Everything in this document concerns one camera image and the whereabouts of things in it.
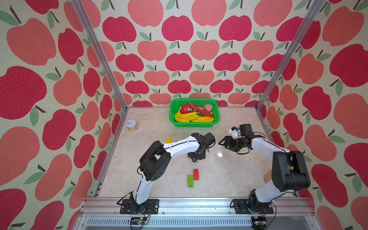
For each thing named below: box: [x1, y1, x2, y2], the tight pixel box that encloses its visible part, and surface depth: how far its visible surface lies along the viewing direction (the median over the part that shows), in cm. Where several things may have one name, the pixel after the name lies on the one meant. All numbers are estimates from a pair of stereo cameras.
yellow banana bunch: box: [174, 106, 215, 123], surface depth 107 cm
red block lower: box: [193, 168, 200, 181], surface depth 86 cm
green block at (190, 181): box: [187, 174, 194, 188], surface depth 84 cm
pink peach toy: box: [204, 103, 213, 113], surface depth 116 cm
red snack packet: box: [180, 103, 214, 117], surface depth 110 cm
